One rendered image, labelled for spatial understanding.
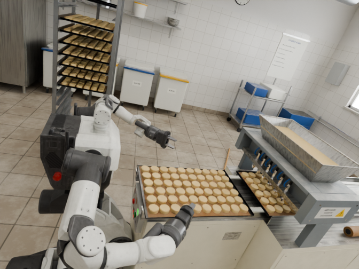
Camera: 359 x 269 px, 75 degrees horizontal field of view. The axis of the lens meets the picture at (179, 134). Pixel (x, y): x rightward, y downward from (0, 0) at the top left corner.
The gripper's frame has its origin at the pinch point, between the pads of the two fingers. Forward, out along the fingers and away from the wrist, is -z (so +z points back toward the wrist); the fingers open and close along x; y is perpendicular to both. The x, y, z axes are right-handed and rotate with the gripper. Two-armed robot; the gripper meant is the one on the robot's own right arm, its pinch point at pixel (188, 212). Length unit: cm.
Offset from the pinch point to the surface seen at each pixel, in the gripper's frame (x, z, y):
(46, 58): -42, -171, 346
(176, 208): -10.8, -8.9, 8.6
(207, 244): -38.3, -26.7, -10.4
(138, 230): -31.0, -2.2, 22.0
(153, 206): -10.8, -2.0, 17.6
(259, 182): -11, -71, -22
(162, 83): -42, -290, 193
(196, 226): -22.9, -18.9, -2.3
